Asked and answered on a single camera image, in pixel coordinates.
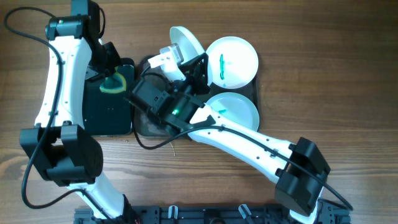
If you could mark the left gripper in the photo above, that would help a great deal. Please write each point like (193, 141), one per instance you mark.
(109, 64)

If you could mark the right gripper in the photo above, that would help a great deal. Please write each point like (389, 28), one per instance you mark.
(193, 73)

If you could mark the green yellow sponge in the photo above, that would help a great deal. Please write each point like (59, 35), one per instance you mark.
(113, 84)

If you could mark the white plate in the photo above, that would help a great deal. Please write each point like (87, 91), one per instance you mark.
(232, 62)
(190, 49)

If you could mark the light blue plate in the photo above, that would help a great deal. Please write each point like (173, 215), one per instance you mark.
(237, 108)

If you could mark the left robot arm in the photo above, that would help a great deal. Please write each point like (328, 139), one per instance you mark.
(58, 146)

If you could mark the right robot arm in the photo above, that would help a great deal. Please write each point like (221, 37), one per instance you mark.
(298, 170)

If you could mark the dark grey serving tray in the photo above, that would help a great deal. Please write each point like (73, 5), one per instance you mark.
(147, 129)

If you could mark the black water basin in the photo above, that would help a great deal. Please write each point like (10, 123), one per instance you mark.
(108, 114)

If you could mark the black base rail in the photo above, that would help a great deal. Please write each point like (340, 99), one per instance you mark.
(267, 214)

